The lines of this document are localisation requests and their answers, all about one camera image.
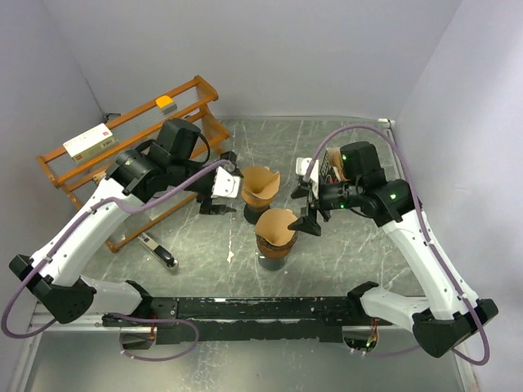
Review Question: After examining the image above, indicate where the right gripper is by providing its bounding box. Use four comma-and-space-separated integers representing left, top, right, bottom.
287, 174, 362, 234

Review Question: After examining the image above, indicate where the dark glass carafe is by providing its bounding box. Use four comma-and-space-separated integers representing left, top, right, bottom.
244, 204, 270, 225

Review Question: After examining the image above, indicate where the brown paper coffee filter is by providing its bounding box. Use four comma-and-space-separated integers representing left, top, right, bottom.
242, 166, 281, 198

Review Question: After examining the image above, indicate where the brown scalloped dripper ring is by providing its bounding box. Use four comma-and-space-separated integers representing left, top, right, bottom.
255, 238, 297, 260

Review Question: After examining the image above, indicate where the orange coffee filter box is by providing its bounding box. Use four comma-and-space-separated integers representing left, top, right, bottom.
320, 147, 346, 184

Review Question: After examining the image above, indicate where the grey glass carafe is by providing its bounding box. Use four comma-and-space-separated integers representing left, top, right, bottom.
258, 254, 286, 271

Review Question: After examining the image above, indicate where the clear glass ribbed dripper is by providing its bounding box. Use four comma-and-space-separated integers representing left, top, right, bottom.
256, 232, 298, 252

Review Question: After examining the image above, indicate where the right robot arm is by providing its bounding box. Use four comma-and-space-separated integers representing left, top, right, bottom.
289, 142, 498, 358

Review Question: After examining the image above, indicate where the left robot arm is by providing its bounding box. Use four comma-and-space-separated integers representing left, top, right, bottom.
9, 118, 242, 326

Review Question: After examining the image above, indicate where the silver black coffee scoop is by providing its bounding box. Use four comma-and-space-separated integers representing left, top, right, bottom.
137, 233, 179, 271

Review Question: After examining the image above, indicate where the orange wooden rack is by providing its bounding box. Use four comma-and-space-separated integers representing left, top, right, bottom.
35, 74, 239, 253

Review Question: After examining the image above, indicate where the orange grey small box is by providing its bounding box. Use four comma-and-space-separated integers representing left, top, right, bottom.
155, 95, 177, 115

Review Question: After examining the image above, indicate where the white flat box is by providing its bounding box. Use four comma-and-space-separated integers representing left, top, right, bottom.
63, 123, 118, 165

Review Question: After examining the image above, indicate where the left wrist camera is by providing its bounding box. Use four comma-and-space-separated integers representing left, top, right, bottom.
211, 167, 242, 198

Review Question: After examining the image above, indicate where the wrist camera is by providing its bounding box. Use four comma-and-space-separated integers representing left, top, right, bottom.
211, 167, 242, 198
295, 157, 320, 198

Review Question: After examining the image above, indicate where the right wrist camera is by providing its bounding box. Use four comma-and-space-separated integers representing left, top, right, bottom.
295, 157, 320, 198

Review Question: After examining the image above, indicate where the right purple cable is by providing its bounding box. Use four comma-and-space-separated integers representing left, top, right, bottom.
302, 124, 491, 365

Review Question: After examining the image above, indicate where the purple cable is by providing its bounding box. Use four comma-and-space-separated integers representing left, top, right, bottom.
0, 158, 238, 363
302, 124, 491, 365

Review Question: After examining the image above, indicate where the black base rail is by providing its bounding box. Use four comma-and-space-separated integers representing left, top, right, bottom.
102, 296, 371, 345

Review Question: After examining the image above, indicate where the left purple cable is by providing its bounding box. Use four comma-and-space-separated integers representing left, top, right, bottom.
0, 158, 238, 363

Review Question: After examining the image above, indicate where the aluminium frame rail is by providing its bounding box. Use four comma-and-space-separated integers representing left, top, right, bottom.
28, 302, 105, 332

